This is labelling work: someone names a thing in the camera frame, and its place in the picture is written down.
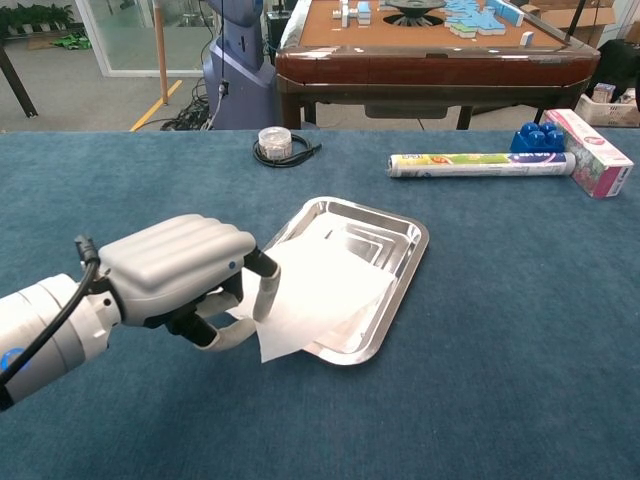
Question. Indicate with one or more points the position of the blue table cloth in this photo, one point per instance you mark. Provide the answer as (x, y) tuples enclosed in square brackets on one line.
[(320, 425)]

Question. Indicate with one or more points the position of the brown cardboard box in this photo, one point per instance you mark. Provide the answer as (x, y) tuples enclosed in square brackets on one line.
[(590, 20)]

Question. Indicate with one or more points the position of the green item on floor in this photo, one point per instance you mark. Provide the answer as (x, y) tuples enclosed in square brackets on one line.
[(72, 40)]

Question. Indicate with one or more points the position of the row of potted plants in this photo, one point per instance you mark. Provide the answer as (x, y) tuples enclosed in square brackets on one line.
[(35, 17)]

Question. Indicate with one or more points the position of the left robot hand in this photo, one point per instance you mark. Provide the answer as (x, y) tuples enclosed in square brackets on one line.
[(170, 265)]

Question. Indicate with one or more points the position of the blue mahjong tile cluster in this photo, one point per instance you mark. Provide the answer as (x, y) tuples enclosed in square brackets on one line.
[(475, 17)]

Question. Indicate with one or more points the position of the small printed box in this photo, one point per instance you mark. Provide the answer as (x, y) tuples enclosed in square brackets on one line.
[(603, 92)]

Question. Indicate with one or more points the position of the single blue mahjong tile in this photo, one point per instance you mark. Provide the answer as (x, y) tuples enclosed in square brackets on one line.
[(526, 38)]

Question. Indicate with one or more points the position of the brown wooden mahjong table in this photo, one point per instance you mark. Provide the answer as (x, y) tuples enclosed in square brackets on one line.
[(425, 70)]

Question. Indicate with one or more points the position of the white plastic crate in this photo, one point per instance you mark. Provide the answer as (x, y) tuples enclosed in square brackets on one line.
[(605, 112)]

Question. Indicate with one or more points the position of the small round white jar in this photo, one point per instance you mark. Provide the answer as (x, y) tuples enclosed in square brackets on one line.
[(274, 142)]

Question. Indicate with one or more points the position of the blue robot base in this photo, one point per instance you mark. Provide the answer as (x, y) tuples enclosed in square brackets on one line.
[(240, 90)]

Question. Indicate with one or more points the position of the white paper sheet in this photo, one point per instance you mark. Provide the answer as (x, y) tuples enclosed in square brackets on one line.
[(320, 295)]

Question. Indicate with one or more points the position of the black tripod stand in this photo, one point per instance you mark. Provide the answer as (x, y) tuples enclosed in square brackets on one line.
[(575, 20)]

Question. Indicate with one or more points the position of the white framed glass partition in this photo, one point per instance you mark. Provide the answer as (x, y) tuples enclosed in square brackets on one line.
[(95, 35)]

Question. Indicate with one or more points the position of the pink white carton box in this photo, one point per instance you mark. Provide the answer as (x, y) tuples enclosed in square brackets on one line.
[(595, 160)]

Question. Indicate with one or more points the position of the wooden pole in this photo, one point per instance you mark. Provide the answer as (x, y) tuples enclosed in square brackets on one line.
[(161, 50)]

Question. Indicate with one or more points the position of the black bulky object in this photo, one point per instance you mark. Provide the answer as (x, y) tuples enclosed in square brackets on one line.
[(620, 65)]

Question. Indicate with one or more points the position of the small mahjong tile group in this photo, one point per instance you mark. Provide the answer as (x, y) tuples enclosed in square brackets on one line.
[(352, 12)]

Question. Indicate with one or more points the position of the blue toy brick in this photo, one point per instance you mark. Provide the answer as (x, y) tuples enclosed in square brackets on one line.
[(537, 140)]

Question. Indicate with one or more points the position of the black table leg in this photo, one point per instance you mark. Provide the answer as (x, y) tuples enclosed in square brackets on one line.
[(15, 80)]

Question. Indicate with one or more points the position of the stainless steel tray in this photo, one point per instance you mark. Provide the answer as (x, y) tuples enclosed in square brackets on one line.
[(400, 235)]

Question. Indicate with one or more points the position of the cling film roll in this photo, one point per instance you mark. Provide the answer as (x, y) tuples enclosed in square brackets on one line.
[(475, 165)]

